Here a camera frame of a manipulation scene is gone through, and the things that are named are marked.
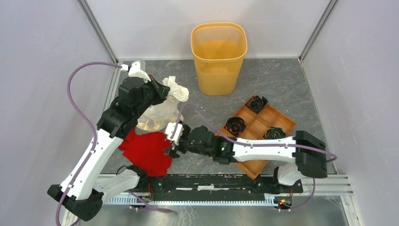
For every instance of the black rolled bag middle-left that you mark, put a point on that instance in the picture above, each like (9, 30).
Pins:
(235, 126)

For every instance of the red cloth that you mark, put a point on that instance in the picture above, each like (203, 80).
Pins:
(146, 151)

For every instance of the yellow plastic trash bin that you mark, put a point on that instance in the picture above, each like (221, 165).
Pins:
(218, 50)

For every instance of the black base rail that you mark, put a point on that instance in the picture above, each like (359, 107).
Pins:
(213, 187)

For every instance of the black rolled bag top-left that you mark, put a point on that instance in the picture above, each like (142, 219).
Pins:
(256, 104)

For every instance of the wooden compartment tray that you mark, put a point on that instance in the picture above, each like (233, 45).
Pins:
(257, 124)

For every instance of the black green rolled bag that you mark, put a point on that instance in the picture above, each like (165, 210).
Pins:
(274, 133)

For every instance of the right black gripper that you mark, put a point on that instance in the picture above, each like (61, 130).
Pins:
(172, 152)

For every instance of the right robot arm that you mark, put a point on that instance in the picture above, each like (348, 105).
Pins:
(304, 154)

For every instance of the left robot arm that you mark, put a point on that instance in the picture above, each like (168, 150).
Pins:
(80, 193)

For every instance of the cream plastic trash bag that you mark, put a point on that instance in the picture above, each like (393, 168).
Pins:
(156, 117)

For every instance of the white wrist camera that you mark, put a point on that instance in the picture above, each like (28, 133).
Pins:
(136, 69)
(173, 132)

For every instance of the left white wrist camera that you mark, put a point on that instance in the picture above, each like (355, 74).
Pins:
(136, 69)

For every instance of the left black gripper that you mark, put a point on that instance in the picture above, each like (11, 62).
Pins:
(161, 90)

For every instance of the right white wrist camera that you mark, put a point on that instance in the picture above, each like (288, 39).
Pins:
(173, 132)

